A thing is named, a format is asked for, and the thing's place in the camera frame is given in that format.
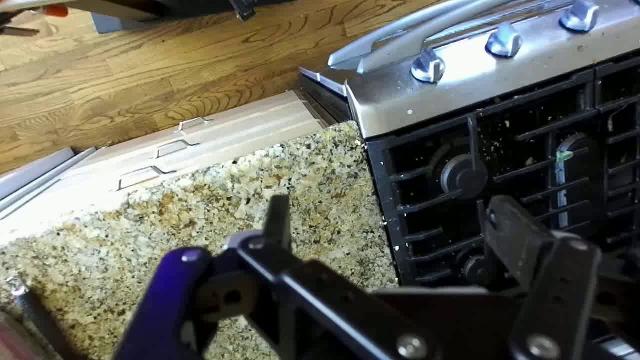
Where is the metal drawer handle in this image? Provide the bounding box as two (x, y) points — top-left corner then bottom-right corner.
(155, 136), (202, 161)
(179, 117), (213, 135)
(116, 164), (179, 195)

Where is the black mobile stand base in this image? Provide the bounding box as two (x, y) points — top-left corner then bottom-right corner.
(89, 0), (296, 36)

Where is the silver oven door handle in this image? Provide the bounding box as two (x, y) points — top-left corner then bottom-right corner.
(327, 0), (582, 75)

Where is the silver stove knob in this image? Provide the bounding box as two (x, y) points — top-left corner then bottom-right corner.
(558, 0), (603, 36)
(409, 50), (448, 87)
(484, 24), (525, 61)

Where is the stainless steel stove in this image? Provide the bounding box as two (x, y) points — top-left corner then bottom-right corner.
(296, 0), (640, 297)

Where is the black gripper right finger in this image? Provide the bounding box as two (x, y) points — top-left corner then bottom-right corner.
(483, 195), (640, 360)

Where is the black stove grate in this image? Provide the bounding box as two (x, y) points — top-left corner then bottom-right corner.
(365, 57), (640, 291)

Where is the light lower cabinet front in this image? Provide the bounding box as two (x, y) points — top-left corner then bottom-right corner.
(0, 88), (329, 249)

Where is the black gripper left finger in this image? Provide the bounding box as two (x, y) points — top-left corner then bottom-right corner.
(115, 195), (429, 360)

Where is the black stove burner cap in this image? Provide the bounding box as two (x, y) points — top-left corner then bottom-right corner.
(437, 148), (492, 203)

